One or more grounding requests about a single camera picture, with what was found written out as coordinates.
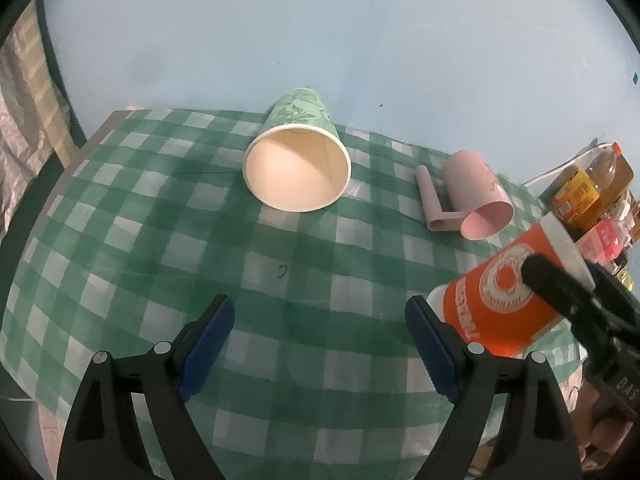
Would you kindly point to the pink label bottle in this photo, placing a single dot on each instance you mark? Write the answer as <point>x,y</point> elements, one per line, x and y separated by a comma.
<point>602,240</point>

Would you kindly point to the orange and white paper cup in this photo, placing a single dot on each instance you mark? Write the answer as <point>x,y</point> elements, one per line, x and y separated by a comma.
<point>490,305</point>

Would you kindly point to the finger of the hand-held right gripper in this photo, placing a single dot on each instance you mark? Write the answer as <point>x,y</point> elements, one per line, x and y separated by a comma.
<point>555,282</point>

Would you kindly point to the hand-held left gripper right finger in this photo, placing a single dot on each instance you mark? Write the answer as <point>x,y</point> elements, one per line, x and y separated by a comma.
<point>427,332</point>

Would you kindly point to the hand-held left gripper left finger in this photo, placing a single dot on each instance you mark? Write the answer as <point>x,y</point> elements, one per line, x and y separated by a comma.
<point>212,327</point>

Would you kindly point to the green patterned paper cup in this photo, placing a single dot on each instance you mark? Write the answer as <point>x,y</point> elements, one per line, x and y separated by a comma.
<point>297,170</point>

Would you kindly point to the green white checked tablecloth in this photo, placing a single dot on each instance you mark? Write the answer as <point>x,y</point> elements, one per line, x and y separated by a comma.
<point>200,240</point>

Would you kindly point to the amber drink bottle orange cap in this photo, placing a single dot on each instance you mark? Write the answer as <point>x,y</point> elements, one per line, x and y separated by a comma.
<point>607,175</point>

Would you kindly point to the person's right hand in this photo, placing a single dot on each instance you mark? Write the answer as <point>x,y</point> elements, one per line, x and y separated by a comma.
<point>607,432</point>

